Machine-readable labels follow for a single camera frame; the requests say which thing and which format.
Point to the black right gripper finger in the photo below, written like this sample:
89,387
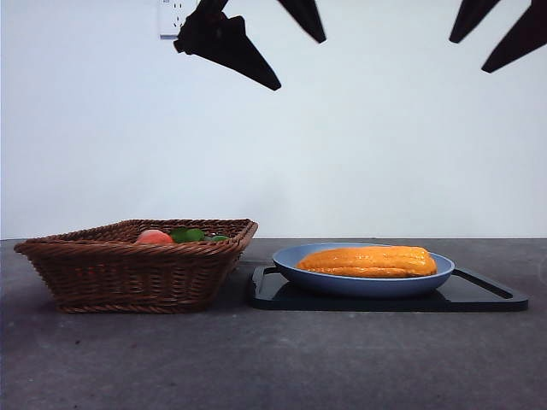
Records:
519,40
472,19

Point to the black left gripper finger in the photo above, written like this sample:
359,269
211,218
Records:
305,17
231,47

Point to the orange corn cob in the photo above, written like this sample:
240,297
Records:
367,261

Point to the blue plate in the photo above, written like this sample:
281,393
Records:
363,286

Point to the brown wicker basket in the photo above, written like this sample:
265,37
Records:
128,277

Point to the small green vegetable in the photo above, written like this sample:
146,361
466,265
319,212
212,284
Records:
219,238

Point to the large green pepper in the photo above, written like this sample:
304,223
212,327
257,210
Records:
188,235

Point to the red-orange peach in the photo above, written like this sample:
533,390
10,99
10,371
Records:
154,237

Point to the black tray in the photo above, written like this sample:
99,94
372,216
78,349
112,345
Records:
470,299

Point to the white wall socket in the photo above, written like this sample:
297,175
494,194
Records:
168,19

